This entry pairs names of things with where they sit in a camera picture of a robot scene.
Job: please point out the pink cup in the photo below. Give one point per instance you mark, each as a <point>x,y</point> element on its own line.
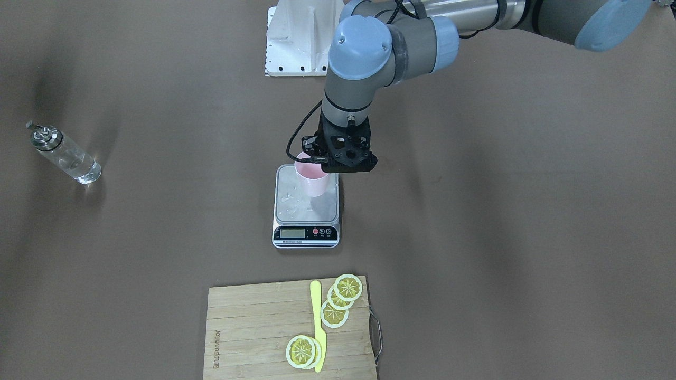
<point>313,180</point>

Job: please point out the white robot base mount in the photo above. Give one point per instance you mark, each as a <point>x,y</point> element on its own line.
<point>299,35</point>

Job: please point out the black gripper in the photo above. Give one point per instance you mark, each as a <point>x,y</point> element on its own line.
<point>309,143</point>

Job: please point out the lemon slice back pair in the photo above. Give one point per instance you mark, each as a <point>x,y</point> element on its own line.
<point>318,353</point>

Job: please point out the silver kitchen scale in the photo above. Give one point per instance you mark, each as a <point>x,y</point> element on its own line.
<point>301,221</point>

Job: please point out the wooden cutting board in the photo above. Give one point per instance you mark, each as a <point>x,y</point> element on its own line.
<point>249,326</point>

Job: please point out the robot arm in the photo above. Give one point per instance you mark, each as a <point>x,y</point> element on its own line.
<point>379,44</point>

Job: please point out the yellow plastic knife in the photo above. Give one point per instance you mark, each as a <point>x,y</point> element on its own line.
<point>320,335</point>

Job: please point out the lemon slice middle stack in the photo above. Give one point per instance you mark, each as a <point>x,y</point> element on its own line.
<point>336,302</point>

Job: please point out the clear glass sauce bottle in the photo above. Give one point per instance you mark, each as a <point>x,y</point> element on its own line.
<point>61,150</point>

